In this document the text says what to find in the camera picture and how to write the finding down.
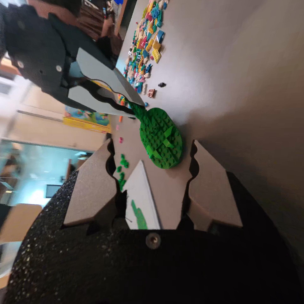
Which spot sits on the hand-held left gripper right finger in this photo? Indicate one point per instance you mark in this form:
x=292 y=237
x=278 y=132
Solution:
x=213 y=190

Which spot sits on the green brick leaf build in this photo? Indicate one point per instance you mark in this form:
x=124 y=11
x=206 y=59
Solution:
x=159 y=137

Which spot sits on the cluster of small green bricks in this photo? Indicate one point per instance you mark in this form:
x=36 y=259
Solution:
x=123 y=163

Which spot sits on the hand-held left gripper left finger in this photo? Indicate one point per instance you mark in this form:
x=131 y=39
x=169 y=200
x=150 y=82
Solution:
x=90 y=190

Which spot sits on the colourful toy box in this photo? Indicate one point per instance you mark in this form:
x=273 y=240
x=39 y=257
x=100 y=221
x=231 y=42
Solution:
x=90 y=121

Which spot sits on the white instruction booklet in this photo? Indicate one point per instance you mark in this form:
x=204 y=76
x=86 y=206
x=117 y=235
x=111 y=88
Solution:
x=140 y=190

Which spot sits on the blue plastic bin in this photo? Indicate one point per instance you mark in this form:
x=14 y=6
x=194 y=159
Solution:
x=118 y=2

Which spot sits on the pile of colourful bricks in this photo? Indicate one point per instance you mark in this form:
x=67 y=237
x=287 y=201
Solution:
x=147 y=47

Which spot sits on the brown flat brick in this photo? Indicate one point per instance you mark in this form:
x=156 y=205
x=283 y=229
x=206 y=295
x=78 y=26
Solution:
x=151 y=93

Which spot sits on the grey desk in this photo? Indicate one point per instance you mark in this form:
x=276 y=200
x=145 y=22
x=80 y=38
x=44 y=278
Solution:
x=225 y=83

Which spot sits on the small black brick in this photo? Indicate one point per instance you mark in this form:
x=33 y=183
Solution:
x=162 y=84

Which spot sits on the dark monitor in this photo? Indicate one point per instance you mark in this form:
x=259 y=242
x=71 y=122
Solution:
x=52 y=191

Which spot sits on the small tan rounded board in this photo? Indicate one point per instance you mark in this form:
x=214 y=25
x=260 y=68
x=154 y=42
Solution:
x=21 y=220

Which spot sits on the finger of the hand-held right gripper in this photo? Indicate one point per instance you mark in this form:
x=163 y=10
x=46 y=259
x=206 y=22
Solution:
x=87 y=97
x=104 y=73

